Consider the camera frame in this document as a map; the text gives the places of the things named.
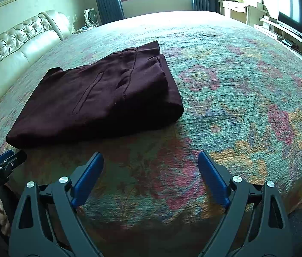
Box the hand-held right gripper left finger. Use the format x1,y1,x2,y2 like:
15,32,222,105
9,151,105,257

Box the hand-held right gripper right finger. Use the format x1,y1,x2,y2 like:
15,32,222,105
197,150,293,257

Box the dark maroon pants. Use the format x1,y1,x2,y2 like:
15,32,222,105
6,41,185,149

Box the person's left hand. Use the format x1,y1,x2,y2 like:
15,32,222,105
0,195,10,229

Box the floral bedspread bed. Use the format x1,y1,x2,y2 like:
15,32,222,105
0,11,302,249

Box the cream tufted leather headboard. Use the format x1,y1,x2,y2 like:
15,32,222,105
0,9,72,131

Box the bedside table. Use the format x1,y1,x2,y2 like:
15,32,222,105
72,25,98,34

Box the white electric fan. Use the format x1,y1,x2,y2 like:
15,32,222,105
84,8,102,28

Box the white television stand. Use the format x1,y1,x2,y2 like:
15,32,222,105
254,16,302,71

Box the cream dressing table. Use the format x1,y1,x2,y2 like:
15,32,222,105
219,0,269,26

